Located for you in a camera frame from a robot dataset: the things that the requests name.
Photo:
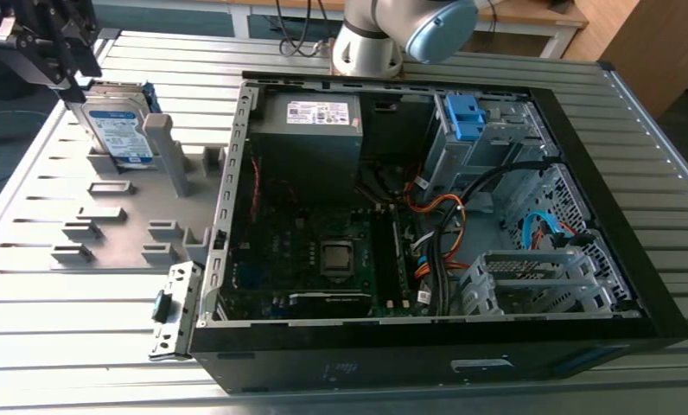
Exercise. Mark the black graphics card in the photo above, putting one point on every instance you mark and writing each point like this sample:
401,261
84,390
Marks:
333,304

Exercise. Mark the black RAM stick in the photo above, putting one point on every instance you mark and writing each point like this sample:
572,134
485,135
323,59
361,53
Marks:
401,259

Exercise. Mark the hard disk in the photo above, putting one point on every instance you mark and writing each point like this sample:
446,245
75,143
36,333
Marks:
116,129

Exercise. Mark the green motherboard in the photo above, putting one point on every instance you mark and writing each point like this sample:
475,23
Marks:
274,259

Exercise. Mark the black open PC case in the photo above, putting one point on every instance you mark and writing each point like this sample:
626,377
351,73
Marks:
378,359

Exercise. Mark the blue black bracket latch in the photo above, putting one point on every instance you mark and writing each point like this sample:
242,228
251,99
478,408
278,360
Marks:
162,306

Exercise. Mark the grey power supply unit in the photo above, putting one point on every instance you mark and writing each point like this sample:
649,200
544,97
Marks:
309,164

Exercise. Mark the tall metal drive cage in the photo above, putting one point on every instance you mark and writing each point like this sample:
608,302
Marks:
482,151

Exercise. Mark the black office chair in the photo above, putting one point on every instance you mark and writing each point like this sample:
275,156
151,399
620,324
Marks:
10,86

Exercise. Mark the perforated metal disk bay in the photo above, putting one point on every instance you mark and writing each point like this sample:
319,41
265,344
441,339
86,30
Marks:
540,283

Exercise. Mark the grey parts rack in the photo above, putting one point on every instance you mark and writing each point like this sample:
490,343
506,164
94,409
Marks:
130,242

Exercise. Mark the wooden desk with white frame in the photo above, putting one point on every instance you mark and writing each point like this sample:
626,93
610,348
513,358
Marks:
529,15

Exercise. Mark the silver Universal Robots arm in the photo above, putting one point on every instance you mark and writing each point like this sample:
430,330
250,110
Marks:
367,52

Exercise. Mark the silver hinged slot bracket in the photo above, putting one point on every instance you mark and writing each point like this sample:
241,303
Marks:
188,302

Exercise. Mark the wooden cabinet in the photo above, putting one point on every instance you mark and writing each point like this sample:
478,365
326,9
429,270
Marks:
656,43

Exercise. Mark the silver CPU in socket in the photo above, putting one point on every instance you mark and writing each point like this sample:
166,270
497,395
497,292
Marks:
337,258

